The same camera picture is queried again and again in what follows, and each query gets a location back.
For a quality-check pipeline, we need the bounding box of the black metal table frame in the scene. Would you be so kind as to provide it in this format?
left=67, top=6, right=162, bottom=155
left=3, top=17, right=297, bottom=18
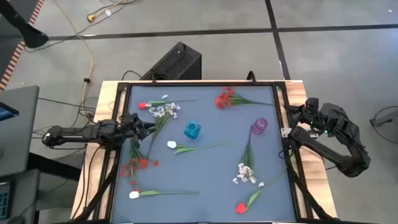
left=71, top=80, right=338, bottom=224

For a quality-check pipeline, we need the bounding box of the orange striped floor strip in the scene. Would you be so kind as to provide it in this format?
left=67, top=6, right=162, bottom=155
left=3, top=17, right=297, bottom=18
left=0, top=0, right=45, bottom=91

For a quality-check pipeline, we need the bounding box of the red poppy bunch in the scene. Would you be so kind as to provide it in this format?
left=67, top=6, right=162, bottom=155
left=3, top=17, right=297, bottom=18
left=119, top=139, right=160, bottom=187
left=215, top=86, right=274, bottom=110

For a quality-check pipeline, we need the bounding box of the teal backlit keyboard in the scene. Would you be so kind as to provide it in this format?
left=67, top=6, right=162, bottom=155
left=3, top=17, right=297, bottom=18
left=0, top=183, right=11, bottom=220

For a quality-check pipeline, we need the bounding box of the black floor cable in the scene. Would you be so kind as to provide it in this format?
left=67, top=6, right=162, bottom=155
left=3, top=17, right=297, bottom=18
left=368, top=105, right=398, bottom=146

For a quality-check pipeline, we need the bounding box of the yellow plug cable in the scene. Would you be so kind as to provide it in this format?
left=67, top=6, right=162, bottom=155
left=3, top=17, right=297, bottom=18
left=86, top=0, right=141, bottom=23

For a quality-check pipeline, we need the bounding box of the long yellow cable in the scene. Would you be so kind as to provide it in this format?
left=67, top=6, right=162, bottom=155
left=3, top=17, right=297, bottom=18
left=51, top=0, right=95, bottom=113

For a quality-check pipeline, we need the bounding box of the white artificial tulip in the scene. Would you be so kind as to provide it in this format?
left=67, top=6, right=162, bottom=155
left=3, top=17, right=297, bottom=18
left=167, top=140, right=233, bottom=156
left=129, top=189, right=200, bottom=200

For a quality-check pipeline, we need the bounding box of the white blossom spray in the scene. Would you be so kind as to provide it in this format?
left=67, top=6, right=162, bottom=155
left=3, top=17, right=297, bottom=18
left=145, top=102, right=182, bottom=160
left=232, top=125, right=266, bottom=189

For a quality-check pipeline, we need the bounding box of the grey desk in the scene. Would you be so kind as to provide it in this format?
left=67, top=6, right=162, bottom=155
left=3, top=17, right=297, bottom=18
left=0, top=85, right=40, bottom=178

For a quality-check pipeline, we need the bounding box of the black stand leg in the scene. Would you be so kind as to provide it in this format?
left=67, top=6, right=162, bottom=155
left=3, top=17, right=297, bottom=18
left=0, top=0, right=50, bottom=49

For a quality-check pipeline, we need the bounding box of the red artificial tulip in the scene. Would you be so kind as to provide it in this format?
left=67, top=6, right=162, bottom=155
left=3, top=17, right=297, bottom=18
left=138, top=98, right=200, bottom=110
left=235, top=166, right=289, bottom=215

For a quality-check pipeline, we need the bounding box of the blue glass vase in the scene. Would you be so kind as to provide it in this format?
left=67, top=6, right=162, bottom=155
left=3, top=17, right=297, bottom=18
left=183, top=120, right=202, bottom=140

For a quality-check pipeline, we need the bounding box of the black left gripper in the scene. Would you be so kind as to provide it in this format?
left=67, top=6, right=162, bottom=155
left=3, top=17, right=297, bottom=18
left=119, top=112, right=156, bottom=141

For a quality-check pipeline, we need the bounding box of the laptop screen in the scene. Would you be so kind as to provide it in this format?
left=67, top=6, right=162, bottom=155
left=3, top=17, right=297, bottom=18
left=0, top=101, right=20, bottom=122

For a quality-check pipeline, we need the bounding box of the blue-grey table mat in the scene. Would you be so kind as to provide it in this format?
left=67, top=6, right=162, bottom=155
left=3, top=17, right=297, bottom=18
left=111, top=85, right=297, bottom=223

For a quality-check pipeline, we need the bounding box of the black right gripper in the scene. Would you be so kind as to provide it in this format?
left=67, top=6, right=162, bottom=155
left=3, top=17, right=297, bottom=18
left=283, top=97, right=321, bottom=127

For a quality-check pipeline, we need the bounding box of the purple glass vase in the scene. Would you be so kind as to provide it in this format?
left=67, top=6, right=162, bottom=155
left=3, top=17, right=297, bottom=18
left=251, top=117, right=269, bottom=136

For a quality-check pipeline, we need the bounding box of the black cable loop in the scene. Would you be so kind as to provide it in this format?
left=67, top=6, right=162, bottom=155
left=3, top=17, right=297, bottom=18
left=121, top=70, right=143, bottom=81

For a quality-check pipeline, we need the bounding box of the grey floor stand foot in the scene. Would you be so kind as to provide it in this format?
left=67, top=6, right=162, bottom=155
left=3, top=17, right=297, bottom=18
left=371, top=110, right=398, bottom=128

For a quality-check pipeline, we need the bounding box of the black computer tower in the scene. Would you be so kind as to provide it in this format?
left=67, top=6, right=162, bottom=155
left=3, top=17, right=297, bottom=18
left=139, top=41, right=203, bottom=81

